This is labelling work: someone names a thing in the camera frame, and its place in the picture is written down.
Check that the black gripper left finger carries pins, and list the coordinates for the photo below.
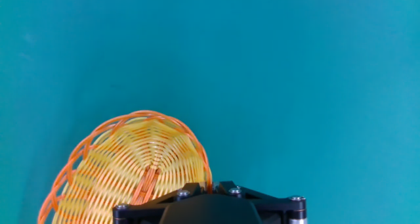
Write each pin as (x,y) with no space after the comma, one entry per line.
(147,209)

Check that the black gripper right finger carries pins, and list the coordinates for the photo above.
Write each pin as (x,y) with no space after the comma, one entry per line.
(279,207)

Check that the orange yellow wicker basket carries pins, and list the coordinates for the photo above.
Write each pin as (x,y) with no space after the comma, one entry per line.
(131,158)

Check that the green table mat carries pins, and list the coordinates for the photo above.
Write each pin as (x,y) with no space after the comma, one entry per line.
(262,69)

